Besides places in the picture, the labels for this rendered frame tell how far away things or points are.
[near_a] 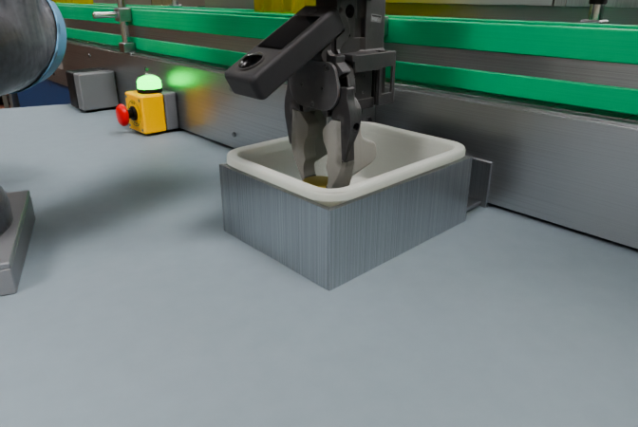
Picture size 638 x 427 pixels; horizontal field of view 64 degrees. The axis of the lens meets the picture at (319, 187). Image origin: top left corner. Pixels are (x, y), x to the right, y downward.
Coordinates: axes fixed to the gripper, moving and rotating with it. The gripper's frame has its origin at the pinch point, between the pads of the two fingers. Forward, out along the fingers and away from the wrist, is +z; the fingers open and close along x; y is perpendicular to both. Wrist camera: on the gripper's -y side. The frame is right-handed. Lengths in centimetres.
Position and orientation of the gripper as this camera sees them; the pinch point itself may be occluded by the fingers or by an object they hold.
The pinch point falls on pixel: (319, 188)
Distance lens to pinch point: 54.0
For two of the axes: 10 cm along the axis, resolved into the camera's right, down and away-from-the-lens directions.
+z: 0.0, 9.3, 3.6
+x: -6.6, -2.7, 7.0
